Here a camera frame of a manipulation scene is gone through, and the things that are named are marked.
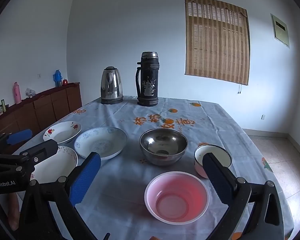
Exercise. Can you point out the stainless steel bowl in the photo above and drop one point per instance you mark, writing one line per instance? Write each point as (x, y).
(163, 146)

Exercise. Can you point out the stainless steel electric kettle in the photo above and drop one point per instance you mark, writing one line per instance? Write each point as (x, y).
(111, 85)

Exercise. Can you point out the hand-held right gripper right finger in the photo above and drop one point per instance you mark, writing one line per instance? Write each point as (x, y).
(216, 180)

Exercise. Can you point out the blue pattern white plate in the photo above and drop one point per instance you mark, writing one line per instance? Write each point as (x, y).
(100, 142)

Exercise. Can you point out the crumpled plastic bag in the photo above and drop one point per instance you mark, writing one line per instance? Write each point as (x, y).
(30, 92)

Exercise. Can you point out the person's left hand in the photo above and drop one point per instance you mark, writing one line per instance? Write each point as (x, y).
(13, 212)

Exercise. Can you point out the black worn thermos flask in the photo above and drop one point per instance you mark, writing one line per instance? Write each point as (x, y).
(148, 80)

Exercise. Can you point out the blue thermos bottle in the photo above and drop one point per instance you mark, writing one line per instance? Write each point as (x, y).
(57, 78)

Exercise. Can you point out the pink plastic bowl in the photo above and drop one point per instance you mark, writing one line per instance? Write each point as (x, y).
(176, 197)

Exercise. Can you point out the green bottle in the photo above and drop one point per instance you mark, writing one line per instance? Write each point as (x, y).
(3, 105)

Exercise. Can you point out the small flower rim plate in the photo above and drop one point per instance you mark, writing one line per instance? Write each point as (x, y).
(55, 167)

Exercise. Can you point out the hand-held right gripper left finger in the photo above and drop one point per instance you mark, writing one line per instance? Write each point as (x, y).
(85, 180)

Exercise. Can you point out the pink white enamel bowl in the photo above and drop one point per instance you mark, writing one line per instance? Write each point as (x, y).
(223, 158)

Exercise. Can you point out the brown wooden sideboard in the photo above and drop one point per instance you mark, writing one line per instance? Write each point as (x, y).
(45, 107)

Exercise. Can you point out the bamboo window blind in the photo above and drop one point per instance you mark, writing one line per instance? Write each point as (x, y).
(216, 40)

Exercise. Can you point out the pink bottle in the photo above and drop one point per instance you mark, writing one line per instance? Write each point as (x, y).
(17, 93)

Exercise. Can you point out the wall panel box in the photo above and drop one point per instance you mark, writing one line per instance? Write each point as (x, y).
(280, 30)

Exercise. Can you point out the small red ornament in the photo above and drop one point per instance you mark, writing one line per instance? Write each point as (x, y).
(65, 82)

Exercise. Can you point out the red flower white plate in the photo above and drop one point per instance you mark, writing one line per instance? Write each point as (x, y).
(62, 132)

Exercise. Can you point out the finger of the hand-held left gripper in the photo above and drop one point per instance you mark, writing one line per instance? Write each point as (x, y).
(45, 147)
(20, 136)

